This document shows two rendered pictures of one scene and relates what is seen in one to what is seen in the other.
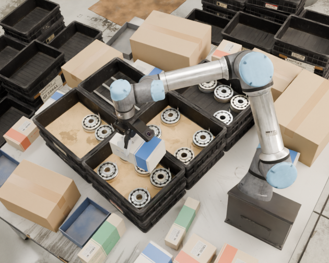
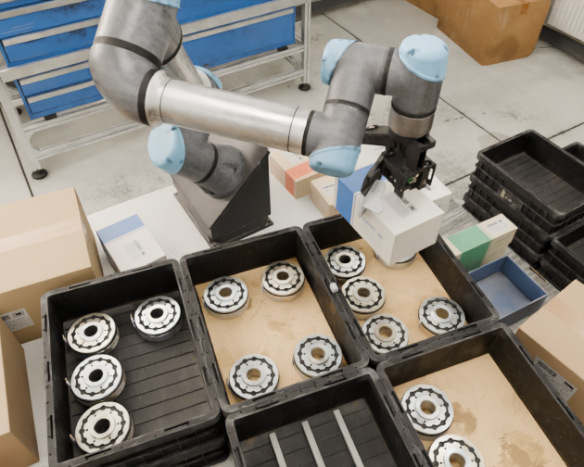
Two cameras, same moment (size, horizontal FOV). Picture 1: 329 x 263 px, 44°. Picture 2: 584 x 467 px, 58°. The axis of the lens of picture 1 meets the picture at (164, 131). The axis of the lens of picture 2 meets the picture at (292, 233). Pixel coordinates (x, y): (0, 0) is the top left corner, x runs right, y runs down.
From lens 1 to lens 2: 193 cm
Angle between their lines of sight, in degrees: 78
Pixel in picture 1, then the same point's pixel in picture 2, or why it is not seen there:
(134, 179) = (390, 290)
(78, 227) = (509, 308)
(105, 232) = (465, 236)
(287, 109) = (43, 255)
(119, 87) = (427, 40)
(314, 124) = (39, 214)
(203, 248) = (327, 186)
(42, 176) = not seen: outside the picture
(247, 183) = (231, 157)
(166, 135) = (287, 347)
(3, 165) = not seen: outside the picture
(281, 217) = not seen: hidden behind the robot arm
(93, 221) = not seen: hidden behind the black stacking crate
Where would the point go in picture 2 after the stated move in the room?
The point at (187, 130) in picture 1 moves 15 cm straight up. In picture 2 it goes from (238, 338) to (233, 299)
